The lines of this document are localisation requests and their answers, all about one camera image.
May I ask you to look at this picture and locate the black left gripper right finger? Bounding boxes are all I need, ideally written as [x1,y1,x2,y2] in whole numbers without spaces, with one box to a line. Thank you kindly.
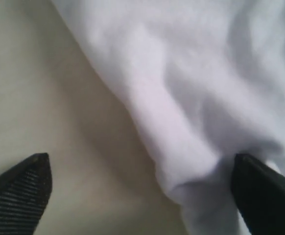
[231,154,285,235]

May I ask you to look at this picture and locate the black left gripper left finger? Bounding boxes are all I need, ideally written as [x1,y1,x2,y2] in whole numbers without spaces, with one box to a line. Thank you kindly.
[0,153,52,235]

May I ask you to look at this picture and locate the white t-shirt red lettering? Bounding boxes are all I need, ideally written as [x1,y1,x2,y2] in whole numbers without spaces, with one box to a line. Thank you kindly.
[53,0,285,235]

